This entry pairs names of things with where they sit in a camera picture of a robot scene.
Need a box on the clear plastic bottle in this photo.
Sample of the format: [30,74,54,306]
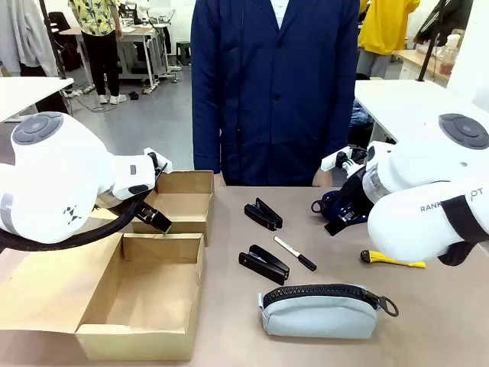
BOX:
[439,34,462,76]

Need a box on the green plastic stool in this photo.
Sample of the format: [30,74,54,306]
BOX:
[175,41,192,66]

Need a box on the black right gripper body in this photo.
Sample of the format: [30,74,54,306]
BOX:
[339,167,374,222]

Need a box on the black strap on right arm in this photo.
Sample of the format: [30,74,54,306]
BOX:
[437,194,489,267]

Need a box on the wooden background desk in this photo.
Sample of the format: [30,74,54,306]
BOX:
[392,49,452,83]

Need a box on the grey hanging garment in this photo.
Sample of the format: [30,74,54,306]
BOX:
[0,0,59,77]

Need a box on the black stand pole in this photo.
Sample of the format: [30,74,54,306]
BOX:
[417,0,449,83]
[37,0,74,115]

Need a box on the person in yellow hoodie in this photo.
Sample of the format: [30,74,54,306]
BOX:
[357,0,421,78]

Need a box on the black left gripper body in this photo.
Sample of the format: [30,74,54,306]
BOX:
[134,204,160,226]

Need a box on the white background desk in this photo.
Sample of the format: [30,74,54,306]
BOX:
[60,22,171,94]

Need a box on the person in blue coat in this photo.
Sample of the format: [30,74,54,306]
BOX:
[190,0,361,187]

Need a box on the person's left hand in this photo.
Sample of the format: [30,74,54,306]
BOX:
[312,168,335,188]

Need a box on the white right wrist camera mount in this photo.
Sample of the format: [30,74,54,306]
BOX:
[320,145,370,173]

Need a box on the person in yellow patterned shirt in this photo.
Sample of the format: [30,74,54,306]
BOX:
[67,0,128,106]

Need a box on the grey pencil case black zipper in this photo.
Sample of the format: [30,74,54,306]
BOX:
[257,282,400,340]

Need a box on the black hanging jacket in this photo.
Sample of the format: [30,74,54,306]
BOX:
[413,0,475,47]

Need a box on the yellow utility knife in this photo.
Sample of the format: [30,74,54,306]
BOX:
[360,249,426,269]

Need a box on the open brown cardboard box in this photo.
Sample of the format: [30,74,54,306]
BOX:
[0,232,206,362]
[131,171,215,248]

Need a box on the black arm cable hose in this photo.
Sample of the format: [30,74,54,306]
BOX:
[0,190,154,253]

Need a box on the white black-capped marker pen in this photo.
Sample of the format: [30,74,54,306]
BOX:
[273,235,318,272]

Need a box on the white side table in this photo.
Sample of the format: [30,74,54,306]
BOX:
[0,77,75,123]
[354,79,481,145]

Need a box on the dark blue zip pouch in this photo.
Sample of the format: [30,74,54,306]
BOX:
[311,189,368,236]

